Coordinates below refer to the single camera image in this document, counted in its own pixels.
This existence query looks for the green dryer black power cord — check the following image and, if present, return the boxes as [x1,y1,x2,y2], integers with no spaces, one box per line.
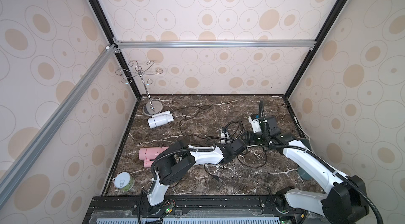
[223,120,270,169]

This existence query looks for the white dryer black power cord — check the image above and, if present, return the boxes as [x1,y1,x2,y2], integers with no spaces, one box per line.
[169,104,228,144]

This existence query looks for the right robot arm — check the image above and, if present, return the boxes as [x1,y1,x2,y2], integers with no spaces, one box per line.
[249,100,383,224]

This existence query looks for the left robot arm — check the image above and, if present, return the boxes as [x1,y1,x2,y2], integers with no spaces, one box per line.
[147,139,247,207]

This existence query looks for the green blow dryer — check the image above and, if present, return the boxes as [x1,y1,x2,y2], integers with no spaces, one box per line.
[299,138,312,151]

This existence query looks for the white blow dryer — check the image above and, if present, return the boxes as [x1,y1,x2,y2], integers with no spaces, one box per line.
[148,111,174,129]

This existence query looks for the pink blow dryer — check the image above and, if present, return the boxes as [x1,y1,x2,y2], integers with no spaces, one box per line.
[138,147,168,168]

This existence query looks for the white power strip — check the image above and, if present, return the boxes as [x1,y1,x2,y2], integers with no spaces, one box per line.
[220,131,231,144]

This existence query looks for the teal ceramic cup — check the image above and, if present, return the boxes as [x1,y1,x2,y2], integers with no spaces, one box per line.
[297,167,312,180]

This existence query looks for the chrome cup rack stand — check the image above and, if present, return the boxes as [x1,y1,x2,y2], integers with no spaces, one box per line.
[115,60,163,117]

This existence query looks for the green white tin can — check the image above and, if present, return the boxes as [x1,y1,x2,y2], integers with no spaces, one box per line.
[113,172,135,192]

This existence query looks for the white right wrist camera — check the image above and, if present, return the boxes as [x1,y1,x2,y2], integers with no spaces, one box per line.
[248,115,262,133]

